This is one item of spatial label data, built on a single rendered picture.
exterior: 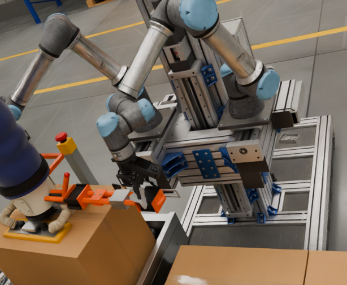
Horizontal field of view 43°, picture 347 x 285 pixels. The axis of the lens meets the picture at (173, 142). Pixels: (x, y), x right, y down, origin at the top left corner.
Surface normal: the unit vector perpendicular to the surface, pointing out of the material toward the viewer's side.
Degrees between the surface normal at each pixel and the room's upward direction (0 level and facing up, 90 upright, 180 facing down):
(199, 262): 0
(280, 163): 0
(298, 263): 0
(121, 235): 90
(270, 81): 97
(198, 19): 83
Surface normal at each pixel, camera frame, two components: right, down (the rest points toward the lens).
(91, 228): -0.35, -0.78
